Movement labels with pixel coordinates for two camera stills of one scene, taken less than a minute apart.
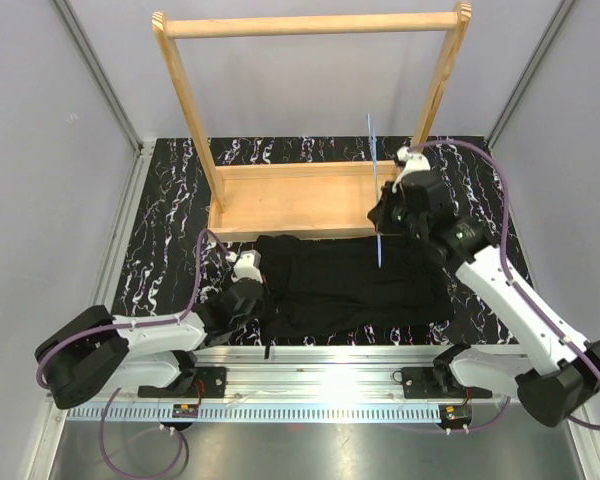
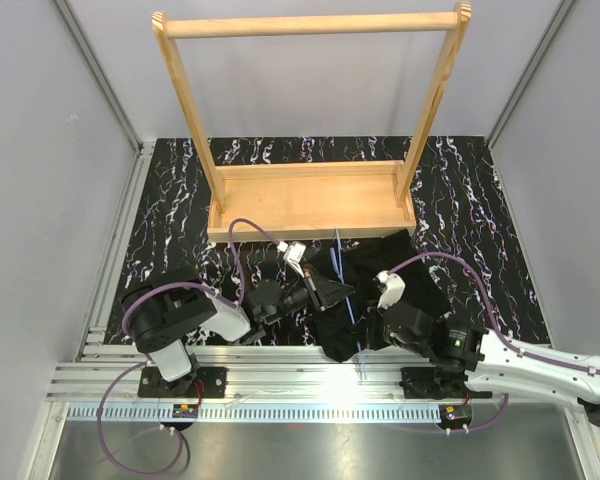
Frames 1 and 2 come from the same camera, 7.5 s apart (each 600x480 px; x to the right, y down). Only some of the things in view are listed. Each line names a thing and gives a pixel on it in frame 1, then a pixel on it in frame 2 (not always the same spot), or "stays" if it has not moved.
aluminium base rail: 301,377 stays
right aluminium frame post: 556,23 stays
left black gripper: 257,313 -> 322,292
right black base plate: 422,383 stays
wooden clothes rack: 296,198 stays
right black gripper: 391,192 -> 382,309
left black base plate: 202,382 stays
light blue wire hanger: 375,189 -> 336,258
